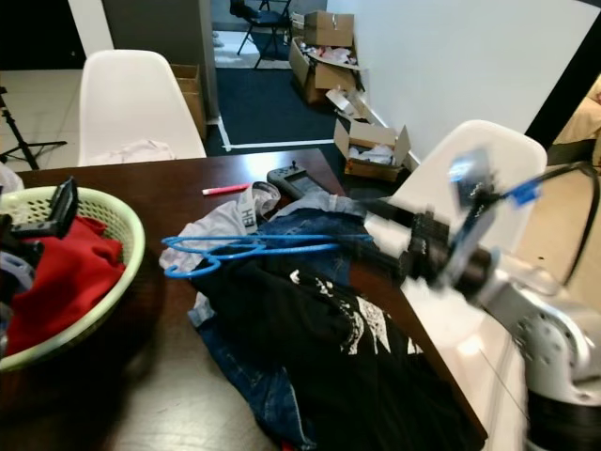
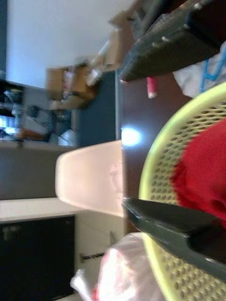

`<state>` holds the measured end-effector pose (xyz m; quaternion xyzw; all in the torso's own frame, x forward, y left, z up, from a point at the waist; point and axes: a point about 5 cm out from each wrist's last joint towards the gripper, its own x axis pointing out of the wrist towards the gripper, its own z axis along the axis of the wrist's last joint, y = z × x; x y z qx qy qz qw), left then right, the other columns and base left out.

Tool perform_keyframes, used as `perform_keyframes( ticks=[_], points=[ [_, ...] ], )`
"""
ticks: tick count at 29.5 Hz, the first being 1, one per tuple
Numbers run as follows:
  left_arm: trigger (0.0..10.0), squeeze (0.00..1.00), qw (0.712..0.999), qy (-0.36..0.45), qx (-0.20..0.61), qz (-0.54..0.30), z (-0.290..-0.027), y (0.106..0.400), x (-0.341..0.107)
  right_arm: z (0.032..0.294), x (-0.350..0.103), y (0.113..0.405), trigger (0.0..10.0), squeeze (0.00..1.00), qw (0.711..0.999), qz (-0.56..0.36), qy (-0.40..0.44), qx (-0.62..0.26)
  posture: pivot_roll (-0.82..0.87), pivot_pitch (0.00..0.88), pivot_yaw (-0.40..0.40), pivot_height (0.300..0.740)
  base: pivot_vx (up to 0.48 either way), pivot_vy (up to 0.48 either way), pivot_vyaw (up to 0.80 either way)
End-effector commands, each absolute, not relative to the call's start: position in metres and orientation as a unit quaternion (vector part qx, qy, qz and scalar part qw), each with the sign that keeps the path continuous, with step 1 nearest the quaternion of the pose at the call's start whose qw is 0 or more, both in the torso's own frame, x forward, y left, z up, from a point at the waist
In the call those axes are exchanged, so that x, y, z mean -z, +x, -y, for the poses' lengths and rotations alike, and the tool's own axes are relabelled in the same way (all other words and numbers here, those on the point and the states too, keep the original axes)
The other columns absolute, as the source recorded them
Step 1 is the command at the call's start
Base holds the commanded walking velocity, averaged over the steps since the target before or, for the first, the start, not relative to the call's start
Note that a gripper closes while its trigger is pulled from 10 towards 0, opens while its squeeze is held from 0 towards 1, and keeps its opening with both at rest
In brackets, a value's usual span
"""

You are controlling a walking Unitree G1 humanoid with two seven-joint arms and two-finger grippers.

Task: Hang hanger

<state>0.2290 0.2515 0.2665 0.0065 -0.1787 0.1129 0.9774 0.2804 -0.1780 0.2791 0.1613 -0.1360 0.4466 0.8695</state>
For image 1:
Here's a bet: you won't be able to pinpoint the blue plastic hanger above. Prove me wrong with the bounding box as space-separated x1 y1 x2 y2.
162 233 372 279

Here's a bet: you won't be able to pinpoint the plain brown cardboard box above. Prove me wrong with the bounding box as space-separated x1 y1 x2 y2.
171 64 206 132

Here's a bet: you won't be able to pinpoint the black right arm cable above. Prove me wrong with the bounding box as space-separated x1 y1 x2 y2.
493 162 601 283

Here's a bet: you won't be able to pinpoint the blue tape strip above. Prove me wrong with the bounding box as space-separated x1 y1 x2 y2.
505 179 541 208

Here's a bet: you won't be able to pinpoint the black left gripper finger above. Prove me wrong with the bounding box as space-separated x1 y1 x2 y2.
47 179 79 238

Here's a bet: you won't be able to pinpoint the pale green laundry basket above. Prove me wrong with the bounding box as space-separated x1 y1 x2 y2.
0 186 146 372

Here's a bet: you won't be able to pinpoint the open cardboard box white contents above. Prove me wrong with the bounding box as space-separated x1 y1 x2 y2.
333 117 412 182

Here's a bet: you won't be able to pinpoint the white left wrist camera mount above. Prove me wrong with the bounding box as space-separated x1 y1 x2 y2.
0 164 27 247

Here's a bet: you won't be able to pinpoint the black folding chair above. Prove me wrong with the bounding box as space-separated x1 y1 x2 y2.
230 0 292 59

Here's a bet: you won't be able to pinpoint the blue denim jeans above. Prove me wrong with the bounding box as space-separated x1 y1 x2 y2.
193 193 377 451

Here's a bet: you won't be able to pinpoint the dark blue floor mat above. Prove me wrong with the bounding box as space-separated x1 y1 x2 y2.
214 68 339 149

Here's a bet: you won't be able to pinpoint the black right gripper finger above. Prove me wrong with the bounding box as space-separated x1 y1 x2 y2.
371 202 428 234
366 235 419 269

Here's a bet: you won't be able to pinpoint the small flattened cardboard box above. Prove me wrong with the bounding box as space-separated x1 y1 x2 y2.
324 86 377 121

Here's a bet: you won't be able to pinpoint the large open cardboard box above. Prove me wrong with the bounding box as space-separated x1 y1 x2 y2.
289 38 362 104

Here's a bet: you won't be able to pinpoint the white folded cloth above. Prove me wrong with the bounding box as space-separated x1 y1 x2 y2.
99 139 177 166

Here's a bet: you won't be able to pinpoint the black handheld controller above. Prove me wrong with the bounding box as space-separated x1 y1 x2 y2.
268 163 325 200

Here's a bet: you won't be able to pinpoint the white grey shirt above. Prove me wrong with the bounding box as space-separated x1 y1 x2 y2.
160 183 283 283

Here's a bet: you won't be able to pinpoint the black printed t-shirt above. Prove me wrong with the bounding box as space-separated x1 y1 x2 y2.
207 254 489 451

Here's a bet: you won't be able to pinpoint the black door frame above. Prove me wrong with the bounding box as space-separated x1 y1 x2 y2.
526 38 601 147

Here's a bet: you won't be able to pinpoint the white plastic chair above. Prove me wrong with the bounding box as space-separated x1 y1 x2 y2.
366 119 550 451
77 49 208 168

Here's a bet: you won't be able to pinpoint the closed cardboard box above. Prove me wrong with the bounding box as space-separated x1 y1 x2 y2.
303 11 356 48

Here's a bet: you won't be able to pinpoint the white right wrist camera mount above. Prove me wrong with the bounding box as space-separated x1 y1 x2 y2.
443 148 499 283

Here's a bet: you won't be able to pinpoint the pink red marker pen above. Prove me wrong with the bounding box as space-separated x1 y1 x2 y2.
202 183 251 196

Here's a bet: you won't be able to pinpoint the tan rumpled bedding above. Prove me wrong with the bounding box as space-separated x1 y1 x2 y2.
549 80 601 165

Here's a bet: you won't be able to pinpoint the red cloth garment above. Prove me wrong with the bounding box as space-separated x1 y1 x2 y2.
5 216 128 358

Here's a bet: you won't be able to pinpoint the black tripod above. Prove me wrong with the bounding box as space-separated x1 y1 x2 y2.
0 86 69 172

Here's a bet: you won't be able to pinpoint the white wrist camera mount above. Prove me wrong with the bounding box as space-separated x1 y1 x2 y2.
443 148 499 283
0 164 27 247

